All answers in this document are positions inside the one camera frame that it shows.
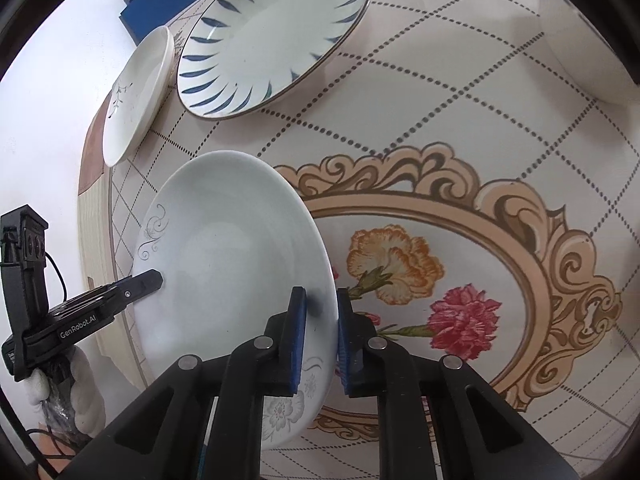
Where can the white plate pink roses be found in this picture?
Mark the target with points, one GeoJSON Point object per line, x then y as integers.
{"type": "Point", "coordinates": [136, 95]}

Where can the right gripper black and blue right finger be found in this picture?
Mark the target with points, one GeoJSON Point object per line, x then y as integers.
{"type": "Point", "coordinates": [438, 419]}

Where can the floral patterned tablecloth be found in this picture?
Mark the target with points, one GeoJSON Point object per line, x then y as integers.
{"type": "Point", "coordinates": [473, 198]}

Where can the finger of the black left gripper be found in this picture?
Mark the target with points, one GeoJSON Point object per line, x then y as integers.
{"type": "Point", "coordinates": [137, 287]}

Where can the white gloved hand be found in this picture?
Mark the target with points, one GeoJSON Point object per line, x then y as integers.
{"type": "Point", "coordinates": [67, 395]}

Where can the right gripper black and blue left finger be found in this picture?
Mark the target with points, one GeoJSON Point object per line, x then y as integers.
{"type": "Point", "coordinates": [202, 419]}

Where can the white plate grey floral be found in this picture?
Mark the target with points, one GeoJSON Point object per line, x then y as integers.
{"type": "Point", "coordinates": [232, 238]}

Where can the white bowl black rim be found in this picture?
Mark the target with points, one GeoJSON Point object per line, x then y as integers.
{"type": "Point", "coordinates": [584, 53]}

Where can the blue leaf pattern plate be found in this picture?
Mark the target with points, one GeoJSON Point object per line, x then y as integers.
{"type": "Point", "coordinates": [243, 54]}

